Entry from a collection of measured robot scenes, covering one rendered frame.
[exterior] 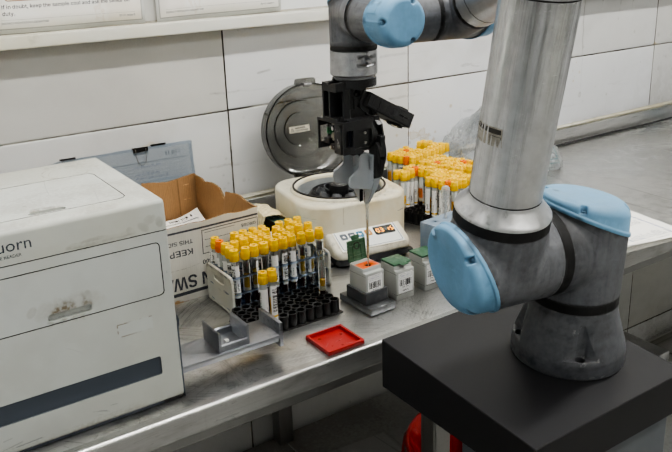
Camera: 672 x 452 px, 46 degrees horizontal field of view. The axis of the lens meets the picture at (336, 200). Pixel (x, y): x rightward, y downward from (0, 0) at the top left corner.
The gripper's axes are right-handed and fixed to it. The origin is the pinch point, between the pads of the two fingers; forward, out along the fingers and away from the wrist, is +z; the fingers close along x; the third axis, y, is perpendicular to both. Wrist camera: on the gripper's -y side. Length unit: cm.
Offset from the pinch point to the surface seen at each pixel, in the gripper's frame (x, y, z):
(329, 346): 8.0, 14.5, 20.3
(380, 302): 2.8, -0.3, 19.1
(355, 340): 9.1, 10.1, 20.3
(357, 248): -3.0, 0.0, 10.7
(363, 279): 1.3, 2.1, 14.6
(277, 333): 5.3, 22.2, 16.5
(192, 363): 5.2, 36.6, 16.5
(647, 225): 10, -68, 19
